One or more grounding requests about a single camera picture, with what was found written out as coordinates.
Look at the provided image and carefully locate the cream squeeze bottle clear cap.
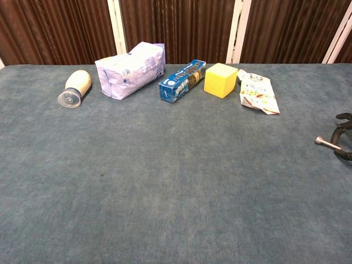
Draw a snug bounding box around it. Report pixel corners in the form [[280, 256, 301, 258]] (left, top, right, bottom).
[[57, 69, 92, 109]]

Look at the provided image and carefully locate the black and silver right hand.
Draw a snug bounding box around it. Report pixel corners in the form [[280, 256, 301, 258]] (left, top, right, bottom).
[[331, 112, 352, 162]]

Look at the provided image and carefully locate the blue felt table mat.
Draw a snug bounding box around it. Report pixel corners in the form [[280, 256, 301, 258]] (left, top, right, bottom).
[[0, 63, 352, 264]]

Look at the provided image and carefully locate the white crumpled snack bag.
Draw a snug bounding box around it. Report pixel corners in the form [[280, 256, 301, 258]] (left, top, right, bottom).
[[236, 68, 281, 116]]

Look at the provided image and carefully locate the white lilac tissue pack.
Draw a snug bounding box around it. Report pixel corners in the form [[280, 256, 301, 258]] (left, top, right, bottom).
[[94, 41, 166, 101]]

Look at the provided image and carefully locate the yellow foam cube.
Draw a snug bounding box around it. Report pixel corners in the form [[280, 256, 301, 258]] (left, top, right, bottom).
[[203, 62, 239, 99]]

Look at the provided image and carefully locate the brown pleated screen panel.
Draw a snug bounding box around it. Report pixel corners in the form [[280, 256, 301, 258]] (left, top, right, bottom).
[[119, 0, 236, 65], [0, 0, 118, 66], [334, 27, 352, 65], [239, 0, 346, 65]]

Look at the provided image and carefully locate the blue cookie box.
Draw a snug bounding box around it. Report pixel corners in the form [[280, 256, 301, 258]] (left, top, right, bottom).
[[158, 59, 207, 104]]

